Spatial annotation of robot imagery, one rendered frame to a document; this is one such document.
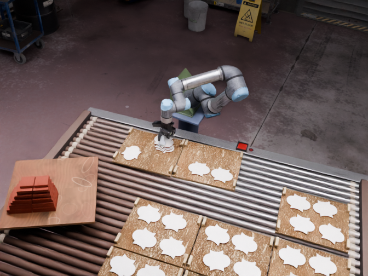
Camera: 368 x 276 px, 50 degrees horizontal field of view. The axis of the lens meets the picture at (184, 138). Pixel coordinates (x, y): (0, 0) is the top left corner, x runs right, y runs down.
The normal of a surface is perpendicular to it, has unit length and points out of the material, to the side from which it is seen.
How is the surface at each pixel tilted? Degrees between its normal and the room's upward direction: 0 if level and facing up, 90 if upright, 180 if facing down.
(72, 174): 0
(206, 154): 0
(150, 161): 0
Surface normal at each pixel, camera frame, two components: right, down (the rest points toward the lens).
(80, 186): 0.04, -0.74
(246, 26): -0.48, 0.40
